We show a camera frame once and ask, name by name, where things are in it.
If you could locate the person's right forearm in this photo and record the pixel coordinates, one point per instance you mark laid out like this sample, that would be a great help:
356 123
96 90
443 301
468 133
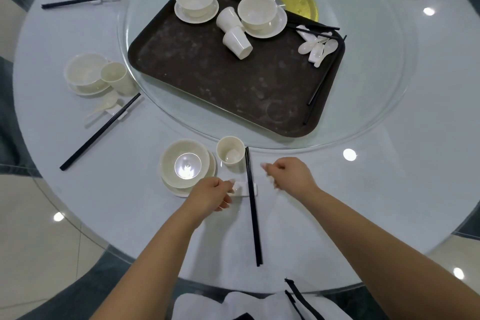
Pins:
382 248

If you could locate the person's left hand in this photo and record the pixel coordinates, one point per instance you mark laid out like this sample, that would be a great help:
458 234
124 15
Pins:
210 199

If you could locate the bunch of black chopsticks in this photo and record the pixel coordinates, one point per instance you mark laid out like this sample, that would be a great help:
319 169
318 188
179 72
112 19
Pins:
318 85

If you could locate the placed white spoon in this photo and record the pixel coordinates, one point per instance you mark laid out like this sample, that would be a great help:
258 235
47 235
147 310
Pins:
110 100

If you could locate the person's left forearm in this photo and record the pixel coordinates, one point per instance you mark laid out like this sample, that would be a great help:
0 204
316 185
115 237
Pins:
150 271

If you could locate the black tray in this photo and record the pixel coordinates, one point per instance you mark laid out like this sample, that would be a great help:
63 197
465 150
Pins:
206 68

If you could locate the person's right hand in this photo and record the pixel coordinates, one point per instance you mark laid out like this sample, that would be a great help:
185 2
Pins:
296 177

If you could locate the gold turntable base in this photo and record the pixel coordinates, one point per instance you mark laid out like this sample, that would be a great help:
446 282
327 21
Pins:
300 1

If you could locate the person's white shirt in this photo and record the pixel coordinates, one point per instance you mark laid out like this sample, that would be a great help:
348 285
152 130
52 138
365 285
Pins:
243 308

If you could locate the heap of small white pieces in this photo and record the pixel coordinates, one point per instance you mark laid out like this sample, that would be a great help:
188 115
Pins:
305 48

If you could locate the glass lazy susan turntable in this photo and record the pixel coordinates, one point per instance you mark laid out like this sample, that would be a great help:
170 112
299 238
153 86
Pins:
375 68

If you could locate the white round table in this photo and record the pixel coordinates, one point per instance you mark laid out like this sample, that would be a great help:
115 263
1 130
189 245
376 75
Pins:
375 199

